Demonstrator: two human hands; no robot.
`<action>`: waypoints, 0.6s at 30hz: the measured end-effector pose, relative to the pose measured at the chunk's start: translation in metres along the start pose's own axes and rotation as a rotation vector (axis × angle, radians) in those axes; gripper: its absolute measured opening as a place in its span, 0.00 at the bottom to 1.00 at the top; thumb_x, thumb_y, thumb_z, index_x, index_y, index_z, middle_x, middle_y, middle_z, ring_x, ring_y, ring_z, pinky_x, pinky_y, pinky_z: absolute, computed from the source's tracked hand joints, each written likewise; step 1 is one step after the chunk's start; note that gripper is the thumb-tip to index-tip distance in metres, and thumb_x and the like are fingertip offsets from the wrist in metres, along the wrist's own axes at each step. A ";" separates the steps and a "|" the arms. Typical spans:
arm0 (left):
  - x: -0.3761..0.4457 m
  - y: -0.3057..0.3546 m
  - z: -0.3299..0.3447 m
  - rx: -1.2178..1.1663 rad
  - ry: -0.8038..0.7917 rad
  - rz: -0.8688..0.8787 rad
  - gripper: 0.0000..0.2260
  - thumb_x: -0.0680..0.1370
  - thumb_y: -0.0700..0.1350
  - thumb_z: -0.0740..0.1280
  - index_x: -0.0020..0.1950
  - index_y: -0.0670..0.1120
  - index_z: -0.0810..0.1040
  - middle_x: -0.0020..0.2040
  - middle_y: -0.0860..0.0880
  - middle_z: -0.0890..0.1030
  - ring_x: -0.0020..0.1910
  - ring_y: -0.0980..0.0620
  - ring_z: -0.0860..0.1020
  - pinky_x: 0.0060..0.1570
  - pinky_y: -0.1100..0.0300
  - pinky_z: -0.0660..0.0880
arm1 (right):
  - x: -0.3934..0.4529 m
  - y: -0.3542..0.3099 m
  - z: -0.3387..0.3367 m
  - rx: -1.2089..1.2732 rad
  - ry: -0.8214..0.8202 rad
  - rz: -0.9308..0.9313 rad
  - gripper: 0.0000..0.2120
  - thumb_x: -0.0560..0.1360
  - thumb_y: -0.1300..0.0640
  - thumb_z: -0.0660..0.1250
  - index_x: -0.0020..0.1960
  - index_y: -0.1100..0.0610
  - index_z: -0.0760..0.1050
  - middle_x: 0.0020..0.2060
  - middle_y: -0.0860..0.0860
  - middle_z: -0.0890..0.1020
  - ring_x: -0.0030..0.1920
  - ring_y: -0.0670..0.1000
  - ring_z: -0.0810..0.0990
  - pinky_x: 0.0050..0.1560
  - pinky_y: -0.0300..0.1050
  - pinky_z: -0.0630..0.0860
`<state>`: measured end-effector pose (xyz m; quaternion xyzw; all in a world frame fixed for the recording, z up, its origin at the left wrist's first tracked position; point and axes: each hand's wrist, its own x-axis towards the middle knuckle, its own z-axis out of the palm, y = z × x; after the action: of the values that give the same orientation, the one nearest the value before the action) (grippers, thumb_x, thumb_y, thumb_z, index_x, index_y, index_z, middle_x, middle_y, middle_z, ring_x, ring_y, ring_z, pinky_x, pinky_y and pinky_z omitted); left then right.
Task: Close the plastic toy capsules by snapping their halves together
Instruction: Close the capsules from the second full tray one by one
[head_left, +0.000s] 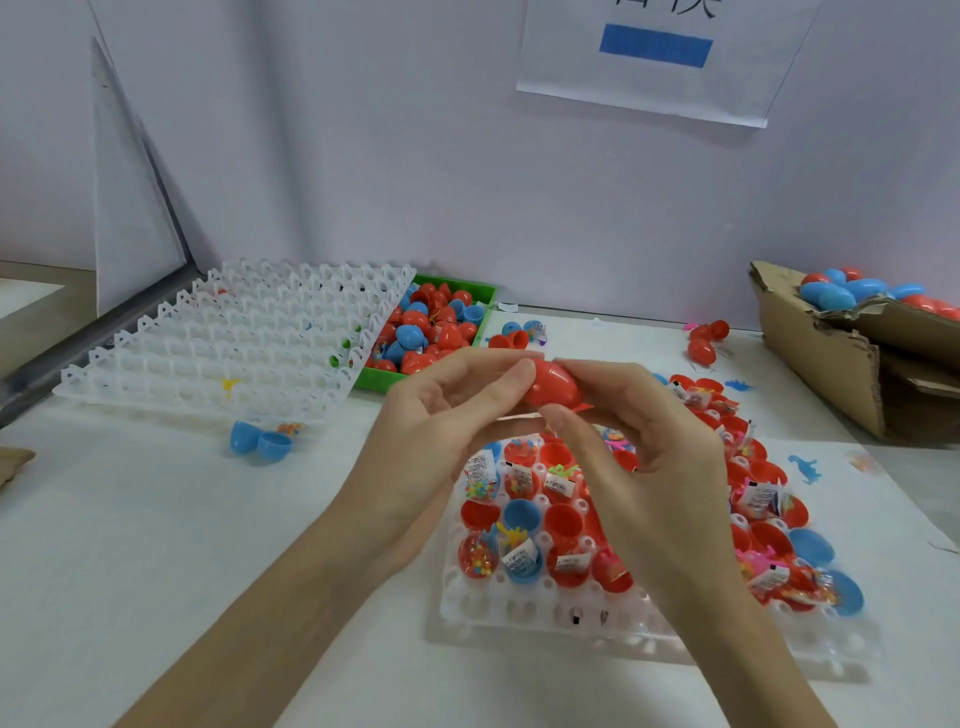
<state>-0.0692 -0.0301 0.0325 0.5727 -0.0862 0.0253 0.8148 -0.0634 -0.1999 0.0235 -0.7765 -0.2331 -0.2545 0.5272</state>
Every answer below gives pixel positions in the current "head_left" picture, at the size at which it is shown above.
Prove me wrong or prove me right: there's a person's left forearm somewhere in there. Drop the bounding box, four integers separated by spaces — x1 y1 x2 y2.
117 510 392 728

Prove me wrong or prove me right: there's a white paper sign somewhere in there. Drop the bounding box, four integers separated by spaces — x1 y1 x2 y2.
516 0 824 129

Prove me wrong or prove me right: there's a grey metal rail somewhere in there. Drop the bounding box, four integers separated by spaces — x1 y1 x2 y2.
0 267 204 429

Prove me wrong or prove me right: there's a clear plastic egg tray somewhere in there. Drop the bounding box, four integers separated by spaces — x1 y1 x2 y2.
55 258 419 426
439 367 879 669

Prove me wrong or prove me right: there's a person's right hand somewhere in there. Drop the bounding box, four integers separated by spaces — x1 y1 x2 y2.
537 360 752 624

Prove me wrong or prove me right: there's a pile of finished eggs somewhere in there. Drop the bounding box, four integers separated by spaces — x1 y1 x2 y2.
796 267 960 324

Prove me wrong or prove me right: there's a green plastic tray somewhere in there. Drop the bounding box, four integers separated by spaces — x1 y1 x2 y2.
354 271 498 396

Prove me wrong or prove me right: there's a blue egg shell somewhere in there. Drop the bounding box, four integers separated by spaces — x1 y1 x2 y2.
228 418 297 464

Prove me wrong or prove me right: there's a person's right forearm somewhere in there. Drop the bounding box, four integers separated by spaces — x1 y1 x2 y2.
667 577 834 728

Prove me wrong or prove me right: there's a clear triangular panel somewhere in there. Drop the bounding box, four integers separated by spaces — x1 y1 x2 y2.
93 37 189 317

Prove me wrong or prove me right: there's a small capsule cluster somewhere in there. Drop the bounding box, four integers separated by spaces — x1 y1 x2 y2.
487 318 549 351

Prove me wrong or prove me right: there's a cardboard box of capsules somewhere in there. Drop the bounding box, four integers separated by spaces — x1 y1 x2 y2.
750 259 960 444

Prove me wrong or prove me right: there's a flat brown cardboard sheet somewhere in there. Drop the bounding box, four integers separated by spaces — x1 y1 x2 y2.
0 445 38 489

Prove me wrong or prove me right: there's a person's left hand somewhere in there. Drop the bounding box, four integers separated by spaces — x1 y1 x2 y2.
327 348 542 579

